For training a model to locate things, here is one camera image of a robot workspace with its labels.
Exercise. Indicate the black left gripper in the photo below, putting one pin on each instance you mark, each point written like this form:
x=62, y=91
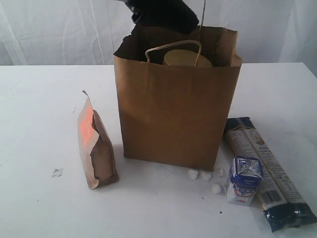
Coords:
x=174, y=15

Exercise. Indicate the nut jar gold lid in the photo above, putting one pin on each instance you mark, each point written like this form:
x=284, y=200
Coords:
x=185, y=58

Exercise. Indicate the brown coffee pouch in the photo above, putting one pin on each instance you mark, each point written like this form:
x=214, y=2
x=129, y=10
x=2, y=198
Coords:
x=95, y=148

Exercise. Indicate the milk carton blue white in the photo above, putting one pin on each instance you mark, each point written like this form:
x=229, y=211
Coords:
x=245, y=176

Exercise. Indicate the brown paper bag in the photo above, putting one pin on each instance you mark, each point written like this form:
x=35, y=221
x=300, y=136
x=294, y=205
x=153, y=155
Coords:
x=175, y=114

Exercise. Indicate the white curtain backdrop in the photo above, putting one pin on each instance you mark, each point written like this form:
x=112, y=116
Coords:
x=39, y=32

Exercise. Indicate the torn label scrap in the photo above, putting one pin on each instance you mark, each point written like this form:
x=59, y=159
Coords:
x=57, y=173

